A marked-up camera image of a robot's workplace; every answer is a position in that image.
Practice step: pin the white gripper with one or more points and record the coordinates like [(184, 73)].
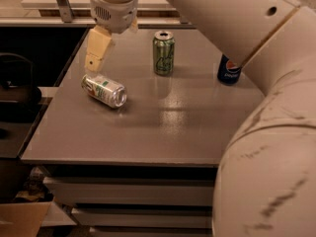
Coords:
[(116, 15)]

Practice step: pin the silver green 7up can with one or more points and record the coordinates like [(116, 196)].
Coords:
[(105, 90)]

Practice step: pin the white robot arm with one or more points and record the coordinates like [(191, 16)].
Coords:
[(266, 179)]

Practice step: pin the green soda can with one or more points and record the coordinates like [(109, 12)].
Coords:
[(163, 53)]

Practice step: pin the blue Pepsi can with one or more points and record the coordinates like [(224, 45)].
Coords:
[(228, 73)]

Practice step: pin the black chair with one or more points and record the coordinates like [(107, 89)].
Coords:
[(19, 94)]

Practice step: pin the grey drawer cabinet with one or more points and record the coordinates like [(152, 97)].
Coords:
[(148, 168)]

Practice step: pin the cardboard box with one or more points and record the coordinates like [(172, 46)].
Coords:
[(22, 219)]

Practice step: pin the metal railing frame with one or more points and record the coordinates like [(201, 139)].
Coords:
[(151, 13)]

